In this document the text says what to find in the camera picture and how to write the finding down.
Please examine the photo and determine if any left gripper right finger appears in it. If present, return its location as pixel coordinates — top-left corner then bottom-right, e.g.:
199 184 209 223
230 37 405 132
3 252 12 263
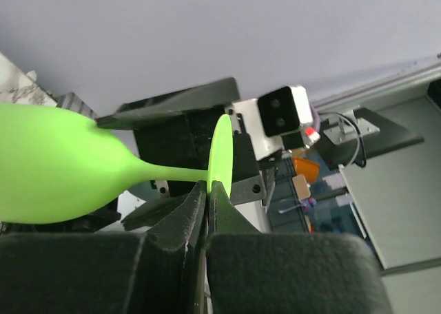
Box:
206 182 392 313

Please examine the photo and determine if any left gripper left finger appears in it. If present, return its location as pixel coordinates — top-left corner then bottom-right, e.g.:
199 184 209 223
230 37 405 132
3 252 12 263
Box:
1 181 207 313

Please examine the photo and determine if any green plastic goblet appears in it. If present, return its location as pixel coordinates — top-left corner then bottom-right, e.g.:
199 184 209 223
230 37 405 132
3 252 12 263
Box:
1 103 234 224

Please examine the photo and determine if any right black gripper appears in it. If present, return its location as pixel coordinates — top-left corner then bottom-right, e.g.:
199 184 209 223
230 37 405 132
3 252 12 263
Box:
96 77 267 231

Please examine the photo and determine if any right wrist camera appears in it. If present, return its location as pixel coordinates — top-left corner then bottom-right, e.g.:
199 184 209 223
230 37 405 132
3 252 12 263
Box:
232 85 320 161

